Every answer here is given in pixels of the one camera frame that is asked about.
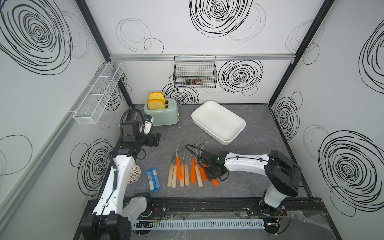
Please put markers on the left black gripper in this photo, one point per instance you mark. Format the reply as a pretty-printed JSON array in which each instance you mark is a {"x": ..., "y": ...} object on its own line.
[{"x": 150, "y": 136}]

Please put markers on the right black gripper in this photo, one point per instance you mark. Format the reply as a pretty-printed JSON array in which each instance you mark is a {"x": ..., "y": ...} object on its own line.
[{"x": 210, "y": 177}]

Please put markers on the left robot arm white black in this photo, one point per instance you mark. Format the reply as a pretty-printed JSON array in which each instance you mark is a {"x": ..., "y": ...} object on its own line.
[{"x": 112, "y": 218}]

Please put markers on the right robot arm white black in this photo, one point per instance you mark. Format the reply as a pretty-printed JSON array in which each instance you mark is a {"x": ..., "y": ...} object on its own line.
[{"x": 284, "y": 174}]

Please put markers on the white rectangular storage box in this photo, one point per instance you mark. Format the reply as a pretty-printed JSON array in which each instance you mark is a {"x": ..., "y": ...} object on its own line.
[{"x": 220, "y": 123}]

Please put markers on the white round sink strainer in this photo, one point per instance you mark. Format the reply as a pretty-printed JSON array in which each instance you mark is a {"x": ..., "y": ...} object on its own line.
[{"x": 134, "y": 175}]

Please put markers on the blue snack packet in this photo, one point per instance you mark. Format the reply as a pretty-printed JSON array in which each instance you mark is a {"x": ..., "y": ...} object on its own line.
[{"x": 153, "y": 179}]

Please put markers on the front yellow toast slice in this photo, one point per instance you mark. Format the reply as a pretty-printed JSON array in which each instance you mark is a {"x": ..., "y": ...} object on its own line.
[{"x": 156, "y": 104}]

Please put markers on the yellow toast slice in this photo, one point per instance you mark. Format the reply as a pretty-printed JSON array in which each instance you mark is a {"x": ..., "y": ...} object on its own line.
[
  {"x": 156, "y": 104},
  {"x": 156, "y": 96}
]

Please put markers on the mint green toaster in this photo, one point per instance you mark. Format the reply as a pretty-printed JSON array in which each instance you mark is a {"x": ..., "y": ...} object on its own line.
[{"x": 164, "y": 117}]

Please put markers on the rear yellow toast slice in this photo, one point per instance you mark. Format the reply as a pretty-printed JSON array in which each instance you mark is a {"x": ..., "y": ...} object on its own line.
[{"x": 156, "y": 96}]

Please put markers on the small jar in basket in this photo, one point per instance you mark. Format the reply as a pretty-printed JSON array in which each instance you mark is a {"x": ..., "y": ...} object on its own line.
[{"x": 194, "y": 82}]

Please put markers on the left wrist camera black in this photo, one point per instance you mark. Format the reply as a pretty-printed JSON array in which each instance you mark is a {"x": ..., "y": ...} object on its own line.
[{"x": 131, "y": 128}]

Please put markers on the wooden handle sickle right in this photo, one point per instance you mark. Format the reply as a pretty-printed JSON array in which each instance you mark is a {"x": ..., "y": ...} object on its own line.
[{"x": 199, "y": 179}]

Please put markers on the wooden handle sickle far left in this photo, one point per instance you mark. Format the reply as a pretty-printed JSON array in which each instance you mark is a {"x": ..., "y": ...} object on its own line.
[{"x": 171, "y": 171}]

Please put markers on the white mesh wall shelf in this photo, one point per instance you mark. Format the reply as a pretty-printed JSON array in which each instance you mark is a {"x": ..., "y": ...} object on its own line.
[{"x": 101, "y": 90}]

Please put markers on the white slotted cable duct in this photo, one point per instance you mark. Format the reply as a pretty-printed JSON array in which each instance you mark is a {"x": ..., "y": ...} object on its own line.
[{"x": 215, "y": 224}]

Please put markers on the black wire wall basket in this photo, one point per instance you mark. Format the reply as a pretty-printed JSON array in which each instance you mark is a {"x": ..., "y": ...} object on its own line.
[{"x": 195, "y": 67}]

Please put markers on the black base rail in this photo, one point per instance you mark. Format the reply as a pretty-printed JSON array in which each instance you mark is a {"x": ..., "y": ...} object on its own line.
[{"x": 159, "y": 207}]

